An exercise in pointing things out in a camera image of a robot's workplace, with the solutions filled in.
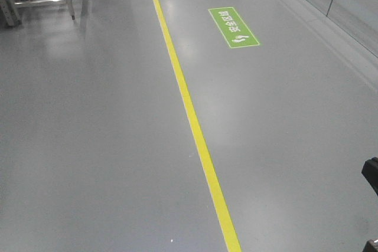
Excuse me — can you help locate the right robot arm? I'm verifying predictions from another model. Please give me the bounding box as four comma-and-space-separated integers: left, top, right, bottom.
361, 157, 378, 252

